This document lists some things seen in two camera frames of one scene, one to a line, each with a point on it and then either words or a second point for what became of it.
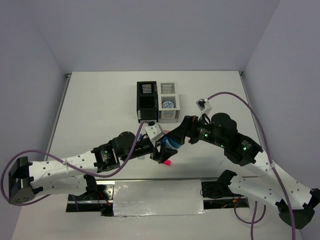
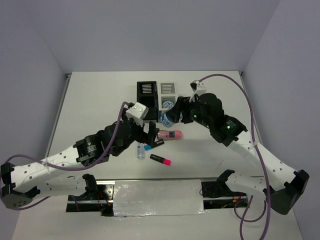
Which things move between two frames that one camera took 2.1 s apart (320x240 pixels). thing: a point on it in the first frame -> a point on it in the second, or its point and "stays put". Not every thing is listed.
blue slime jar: [171, 144] -> [165, 120]
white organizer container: [168, 91] stays put
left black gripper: [163, 155] -> [148, 138]
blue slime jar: [168, 104] stays put
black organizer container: [147, 101] stays put
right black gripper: [187, 127] -> [182, 103]
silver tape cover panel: [157, 198] stays put
